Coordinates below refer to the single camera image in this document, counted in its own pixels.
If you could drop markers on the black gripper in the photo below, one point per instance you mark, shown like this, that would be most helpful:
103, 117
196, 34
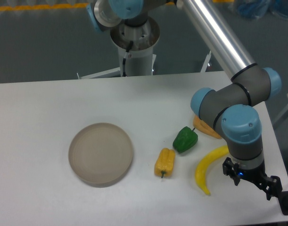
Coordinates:
252, 171

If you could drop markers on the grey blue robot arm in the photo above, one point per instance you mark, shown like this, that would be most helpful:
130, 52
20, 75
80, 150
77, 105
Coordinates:
229, 111

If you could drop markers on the orange bell pepper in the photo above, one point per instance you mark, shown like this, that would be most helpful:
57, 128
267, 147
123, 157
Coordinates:
204, 128

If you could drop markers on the green bell pepper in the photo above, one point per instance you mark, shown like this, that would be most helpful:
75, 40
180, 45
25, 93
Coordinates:
185, 139

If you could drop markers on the yellow bell pepper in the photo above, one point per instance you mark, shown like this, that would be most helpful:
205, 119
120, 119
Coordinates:
165, 163

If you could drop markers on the yellow banana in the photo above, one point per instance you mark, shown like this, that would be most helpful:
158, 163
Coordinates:
202, 167

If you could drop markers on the beige round plate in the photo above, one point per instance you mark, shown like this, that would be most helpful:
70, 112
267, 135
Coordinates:
101, 154

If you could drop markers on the blue plastic bags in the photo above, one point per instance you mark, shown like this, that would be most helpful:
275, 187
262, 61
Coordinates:
255, 9

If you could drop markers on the yellow floor barrier strip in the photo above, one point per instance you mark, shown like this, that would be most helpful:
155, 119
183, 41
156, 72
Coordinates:
43, 7

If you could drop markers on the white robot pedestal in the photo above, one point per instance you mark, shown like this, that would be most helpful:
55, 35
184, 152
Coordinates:
135, 40

